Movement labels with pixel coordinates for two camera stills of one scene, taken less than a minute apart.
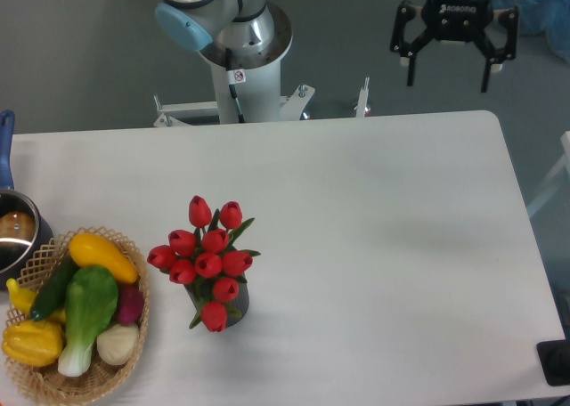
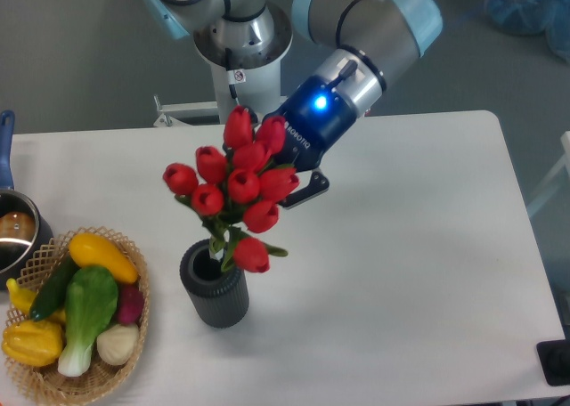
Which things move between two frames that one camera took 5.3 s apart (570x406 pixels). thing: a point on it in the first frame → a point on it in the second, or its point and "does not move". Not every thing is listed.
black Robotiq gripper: [458, 10] → [316, 119]
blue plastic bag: [543, 9] does not move
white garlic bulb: [118, 343] does not move
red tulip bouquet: [206, 260] → [237, 193]
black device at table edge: [554, 356] does not move
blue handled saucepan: [25, 233] does not move
